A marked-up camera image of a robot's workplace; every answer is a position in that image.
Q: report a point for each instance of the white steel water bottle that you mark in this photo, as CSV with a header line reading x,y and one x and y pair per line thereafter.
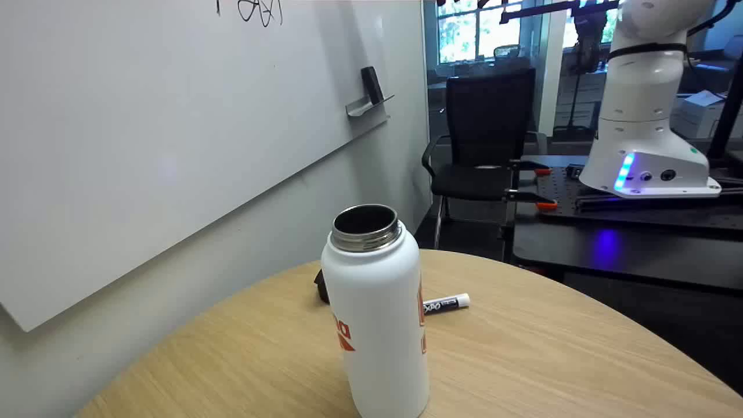
x,y
380,327

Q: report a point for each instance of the black vertical post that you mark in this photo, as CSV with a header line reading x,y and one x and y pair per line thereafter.
x,y
727,118

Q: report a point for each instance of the white wall whiteboard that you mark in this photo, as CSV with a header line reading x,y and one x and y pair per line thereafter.
x,y
155,132

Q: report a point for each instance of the bright window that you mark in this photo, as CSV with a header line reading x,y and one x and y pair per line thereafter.
x,y
465,32

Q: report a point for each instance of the white cardboard box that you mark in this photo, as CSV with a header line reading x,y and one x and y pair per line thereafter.
x,y
700,112

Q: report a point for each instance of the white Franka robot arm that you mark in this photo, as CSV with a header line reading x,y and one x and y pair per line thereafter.
x,y
642,118

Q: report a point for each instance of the black office chair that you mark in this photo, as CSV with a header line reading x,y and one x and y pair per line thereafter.
x,y
488,118

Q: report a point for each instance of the black bottle lid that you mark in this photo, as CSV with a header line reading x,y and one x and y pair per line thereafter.
x,y
321,286

